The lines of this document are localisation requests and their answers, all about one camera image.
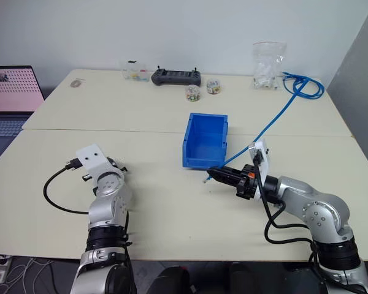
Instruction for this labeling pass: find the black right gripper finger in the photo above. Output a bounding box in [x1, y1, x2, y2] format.
[206, 171, 243, 188]
[207, 166, 245, 179]

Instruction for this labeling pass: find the blue plastic bin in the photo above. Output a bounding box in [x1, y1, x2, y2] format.
[181, 112, 229, 170]

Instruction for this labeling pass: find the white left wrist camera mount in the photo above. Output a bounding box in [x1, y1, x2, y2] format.
[75, 143, 112, 182]

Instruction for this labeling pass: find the dark rounded shape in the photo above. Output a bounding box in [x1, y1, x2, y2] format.
[158, 265, 191, 294]

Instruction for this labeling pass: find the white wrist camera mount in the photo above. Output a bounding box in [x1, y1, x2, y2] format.
[75, 143, 112, 182]
[249, 137, 271, 202]

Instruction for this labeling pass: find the round clear jar of beads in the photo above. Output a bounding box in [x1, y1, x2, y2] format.
[205, 77, 223, 96]
[185, 85, 201, 102]

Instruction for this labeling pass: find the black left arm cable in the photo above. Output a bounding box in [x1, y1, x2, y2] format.
[43, 157, 90, 215]

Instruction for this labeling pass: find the clear box of small parts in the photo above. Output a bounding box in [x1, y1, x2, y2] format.
[121, 59, 150, 83]

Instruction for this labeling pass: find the clear bag of white couplers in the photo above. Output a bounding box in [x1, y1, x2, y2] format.
[252, 40, 288, 91]

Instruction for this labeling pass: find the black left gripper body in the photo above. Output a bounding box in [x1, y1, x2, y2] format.
[106, 156, 129, 176]

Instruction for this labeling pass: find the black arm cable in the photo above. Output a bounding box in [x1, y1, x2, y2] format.
[252, 151, 319, 246]
[43, 157, 90, 215]

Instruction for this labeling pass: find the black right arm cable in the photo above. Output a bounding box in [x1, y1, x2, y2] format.
[252, 151, 319, 246]

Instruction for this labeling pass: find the open laptop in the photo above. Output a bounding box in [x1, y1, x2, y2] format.
[0, 64, 46, 160]

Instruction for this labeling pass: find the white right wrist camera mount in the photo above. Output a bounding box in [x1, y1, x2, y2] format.
[249, 137, 271, 202]

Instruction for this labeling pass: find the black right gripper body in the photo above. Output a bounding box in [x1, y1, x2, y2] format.
[234, 164, 261, 200]

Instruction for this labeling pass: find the black handheld controller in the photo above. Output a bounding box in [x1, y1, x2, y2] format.
[150, 65, 202, 87]

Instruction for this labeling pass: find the white floor cable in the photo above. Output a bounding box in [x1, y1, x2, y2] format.
[4, 257, 59, 294]

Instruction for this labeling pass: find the blue ethernet cable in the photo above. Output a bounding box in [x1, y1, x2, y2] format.
[201, 70, 326, 184]

